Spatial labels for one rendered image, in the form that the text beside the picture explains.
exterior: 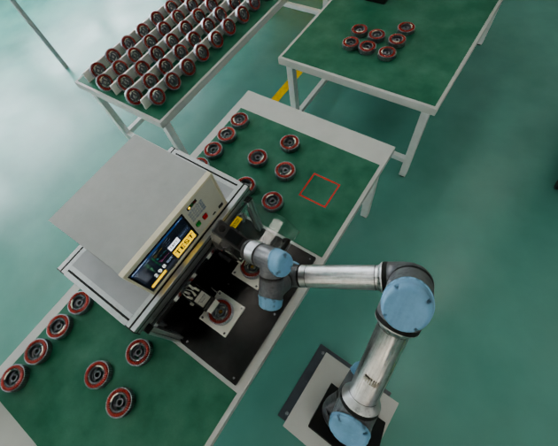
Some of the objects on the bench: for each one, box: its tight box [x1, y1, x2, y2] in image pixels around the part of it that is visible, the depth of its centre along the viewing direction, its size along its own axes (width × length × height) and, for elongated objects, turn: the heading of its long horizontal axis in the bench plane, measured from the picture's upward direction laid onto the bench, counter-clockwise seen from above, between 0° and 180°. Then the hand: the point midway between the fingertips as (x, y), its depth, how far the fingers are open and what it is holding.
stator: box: [207, 298, 234, 326], centre depth 140 cm, size 11×11×4 cm
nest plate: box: [199, 290, 245, 338], centre depth 142 cm, size 15×15×1 cm
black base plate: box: [163, 244, 316, 386], centre depth 148 cm, size 47×64×2 cm
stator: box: [275, 161, 296, 181], centre depth 174 cm, size 11×11×4 cm
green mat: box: [0, 288, 237, 446], centre depth 136 cm, size 94×61×1 cm, turn 60°
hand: (213, 232), depth 114 cm, fingers closed
